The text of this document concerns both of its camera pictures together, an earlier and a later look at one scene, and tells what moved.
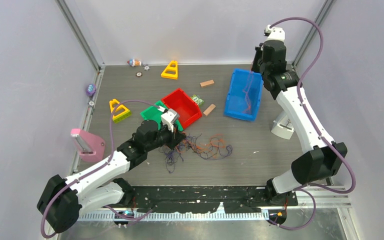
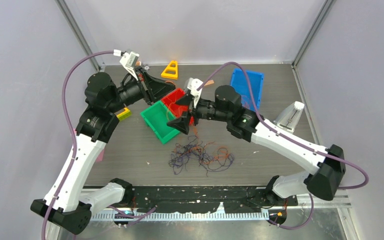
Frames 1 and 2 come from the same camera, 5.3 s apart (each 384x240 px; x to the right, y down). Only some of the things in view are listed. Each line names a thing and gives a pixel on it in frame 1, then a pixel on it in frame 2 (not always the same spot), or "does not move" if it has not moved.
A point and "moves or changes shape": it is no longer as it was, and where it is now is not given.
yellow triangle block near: [122, 117] does not move
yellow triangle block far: [171, 71] does not move
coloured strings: [183, 146] moves or changes shape
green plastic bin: [152, 113] does not move
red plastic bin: [188, 110] does not move
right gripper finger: [258, 56] → [181, 124]
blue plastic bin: [244, 95] does not move
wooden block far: [207, 83] does not move
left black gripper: [175, 137] → [158, 89]
